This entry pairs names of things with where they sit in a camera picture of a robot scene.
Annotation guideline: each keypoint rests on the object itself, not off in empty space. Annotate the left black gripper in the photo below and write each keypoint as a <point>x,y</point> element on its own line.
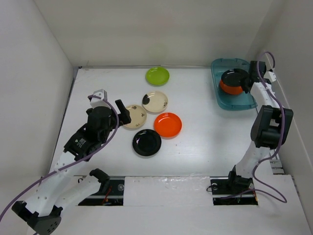
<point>123,116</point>

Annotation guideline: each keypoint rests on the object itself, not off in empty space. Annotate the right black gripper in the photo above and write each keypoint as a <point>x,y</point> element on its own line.
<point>245,89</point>

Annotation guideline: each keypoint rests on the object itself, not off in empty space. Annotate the orange plate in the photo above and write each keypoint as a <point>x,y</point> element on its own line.
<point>168,125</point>
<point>229,89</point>

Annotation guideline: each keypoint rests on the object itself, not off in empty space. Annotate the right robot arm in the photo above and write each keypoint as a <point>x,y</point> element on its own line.
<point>269,130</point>

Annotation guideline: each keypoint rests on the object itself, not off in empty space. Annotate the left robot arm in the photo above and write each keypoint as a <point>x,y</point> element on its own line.
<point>43,210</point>

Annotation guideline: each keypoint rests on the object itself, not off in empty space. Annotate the teal transparent plastic bin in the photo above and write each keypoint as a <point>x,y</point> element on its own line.
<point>226,101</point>

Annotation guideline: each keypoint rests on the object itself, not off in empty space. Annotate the cream plate small flowers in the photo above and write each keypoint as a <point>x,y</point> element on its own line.
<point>138,116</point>

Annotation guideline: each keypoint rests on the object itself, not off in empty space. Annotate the cream plate black patch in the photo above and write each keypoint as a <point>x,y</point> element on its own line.
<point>155,101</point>

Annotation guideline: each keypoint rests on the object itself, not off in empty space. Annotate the green plate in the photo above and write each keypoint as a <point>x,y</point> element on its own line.
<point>157,76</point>

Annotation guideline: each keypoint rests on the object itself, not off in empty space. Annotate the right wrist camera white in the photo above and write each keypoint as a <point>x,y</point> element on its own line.
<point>271,76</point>

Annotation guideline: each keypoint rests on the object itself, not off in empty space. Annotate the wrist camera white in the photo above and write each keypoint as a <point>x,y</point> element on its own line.
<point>271,76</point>
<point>99,96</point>

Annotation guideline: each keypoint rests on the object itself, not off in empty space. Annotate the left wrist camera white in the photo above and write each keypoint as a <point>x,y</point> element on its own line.
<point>99,96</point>

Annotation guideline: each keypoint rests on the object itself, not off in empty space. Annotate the metal rail right side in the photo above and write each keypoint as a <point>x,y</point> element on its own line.
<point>276,166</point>

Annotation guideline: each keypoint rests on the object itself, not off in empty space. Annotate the metal rail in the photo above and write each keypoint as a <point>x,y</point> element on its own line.
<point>276,166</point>
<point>154,191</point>

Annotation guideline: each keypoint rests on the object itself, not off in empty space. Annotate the metal rail front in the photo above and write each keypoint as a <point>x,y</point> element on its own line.
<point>154,191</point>

